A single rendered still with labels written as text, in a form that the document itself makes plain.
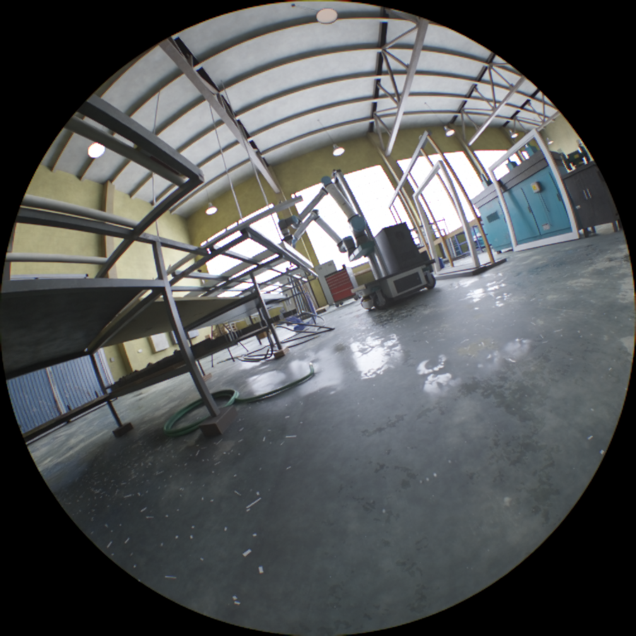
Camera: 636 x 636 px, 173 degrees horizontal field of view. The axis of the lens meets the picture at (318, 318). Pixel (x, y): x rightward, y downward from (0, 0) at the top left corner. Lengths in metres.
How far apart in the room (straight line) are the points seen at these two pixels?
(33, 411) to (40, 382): 0.77
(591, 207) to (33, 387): 9.85
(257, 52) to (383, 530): 8.94
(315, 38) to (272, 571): 9.41
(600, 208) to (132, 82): 9.94
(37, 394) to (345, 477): 6.74
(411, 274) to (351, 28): 8.80
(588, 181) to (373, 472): 3.16
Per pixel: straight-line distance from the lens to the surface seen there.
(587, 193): 3.15
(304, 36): 8.94
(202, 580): 0.44
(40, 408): 6.81
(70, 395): 6.92
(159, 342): 8.62
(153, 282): 0.86
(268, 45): 8.70
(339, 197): 2.27
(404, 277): 2.30
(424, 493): 0.36
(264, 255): 1.94
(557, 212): 3.65
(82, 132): 0.63
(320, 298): 9.61
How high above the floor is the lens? 0.31
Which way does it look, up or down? 4 degrees down
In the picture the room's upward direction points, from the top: 21 degrees counter-clockwise
